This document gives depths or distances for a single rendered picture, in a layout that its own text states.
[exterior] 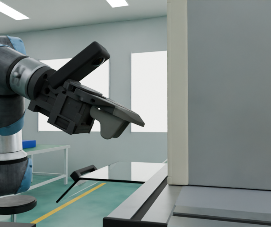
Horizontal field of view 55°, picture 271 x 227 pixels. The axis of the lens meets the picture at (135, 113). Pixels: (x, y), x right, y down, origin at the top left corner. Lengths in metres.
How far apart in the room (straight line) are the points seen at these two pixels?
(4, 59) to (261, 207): 0.47
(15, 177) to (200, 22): 0.81
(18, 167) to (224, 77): 0.80
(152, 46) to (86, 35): 1.51
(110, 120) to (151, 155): 4.86
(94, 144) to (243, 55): 5.43
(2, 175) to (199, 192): 0.79
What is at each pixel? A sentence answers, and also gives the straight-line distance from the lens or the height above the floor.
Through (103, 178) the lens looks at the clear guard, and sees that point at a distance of 0.57.
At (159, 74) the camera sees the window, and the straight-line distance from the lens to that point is 5.29.
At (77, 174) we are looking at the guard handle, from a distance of 0.67.
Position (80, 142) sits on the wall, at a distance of 5.81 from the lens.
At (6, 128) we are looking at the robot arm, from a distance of 0.63.
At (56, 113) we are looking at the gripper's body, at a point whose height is 1.20.
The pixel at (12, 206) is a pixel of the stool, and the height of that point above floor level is 0.56.
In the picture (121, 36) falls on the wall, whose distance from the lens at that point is 5.71.
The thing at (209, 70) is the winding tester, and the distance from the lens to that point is 0.29.
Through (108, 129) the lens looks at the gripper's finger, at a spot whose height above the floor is 1.17.
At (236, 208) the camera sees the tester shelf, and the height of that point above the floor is 1.11.
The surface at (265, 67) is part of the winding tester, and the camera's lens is 0.29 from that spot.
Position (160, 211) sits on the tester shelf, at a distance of 0.21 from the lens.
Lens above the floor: 1.18
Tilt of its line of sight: 2 degrees up
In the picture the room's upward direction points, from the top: straight up
